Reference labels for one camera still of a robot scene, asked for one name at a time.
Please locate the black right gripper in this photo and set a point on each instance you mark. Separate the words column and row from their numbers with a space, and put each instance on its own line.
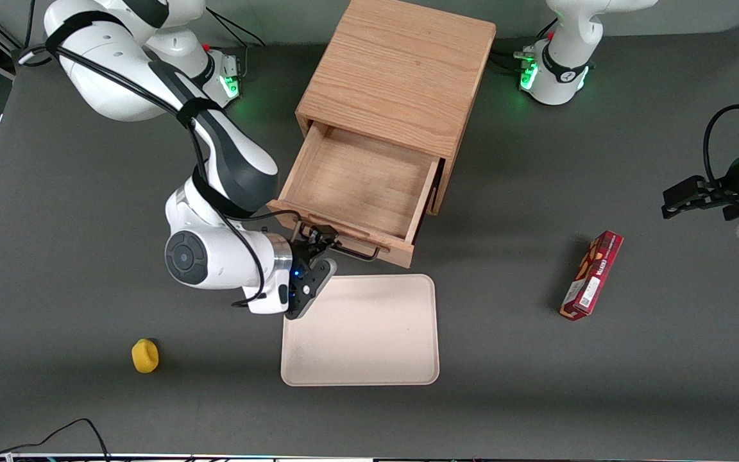
column 299, row 252

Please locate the yellow lemon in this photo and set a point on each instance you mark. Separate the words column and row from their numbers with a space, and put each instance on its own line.
column 145, row 357

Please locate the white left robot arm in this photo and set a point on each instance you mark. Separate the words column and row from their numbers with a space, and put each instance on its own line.
column 562, row 70

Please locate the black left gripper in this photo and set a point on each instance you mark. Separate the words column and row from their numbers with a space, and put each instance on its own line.
column 733, row 181

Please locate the wooden drawer cabinet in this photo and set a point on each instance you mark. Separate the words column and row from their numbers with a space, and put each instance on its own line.
column 401, row 70

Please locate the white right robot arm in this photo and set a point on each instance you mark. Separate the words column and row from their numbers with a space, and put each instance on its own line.
column 235, row 154

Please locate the red snack box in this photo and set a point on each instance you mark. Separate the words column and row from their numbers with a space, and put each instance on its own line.
column 593, row 276

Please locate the beige rectangular tray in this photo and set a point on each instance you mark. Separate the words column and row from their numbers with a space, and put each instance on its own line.
column 369, row 333

